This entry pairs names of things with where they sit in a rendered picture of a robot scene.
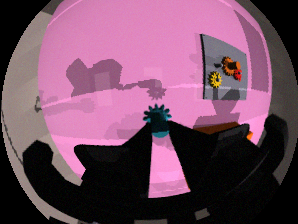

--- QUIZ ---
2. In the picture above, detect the red gear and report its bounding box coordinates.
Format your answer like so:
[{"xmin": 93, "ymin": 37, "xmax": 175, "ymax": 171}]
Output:
[{"xmin": 233, "ymin": 69, "xmax": 241, "ymax": 80}]

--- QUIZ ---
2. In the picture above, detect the orange gear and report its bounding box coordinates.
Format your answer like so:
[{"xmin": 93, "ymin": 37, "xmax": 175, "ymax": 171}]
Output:
[{"xmin": 221, "ymin": 56, "xmax": 241, "ymax": 76}]

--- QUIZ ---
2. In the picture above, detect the dark teal gear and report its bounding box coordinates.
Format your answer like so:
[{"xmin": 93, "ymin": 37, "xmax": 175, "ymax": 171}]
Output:
[{"xmin": 142, "ymin": 104, "xmax": 172, "ymax": 139}]

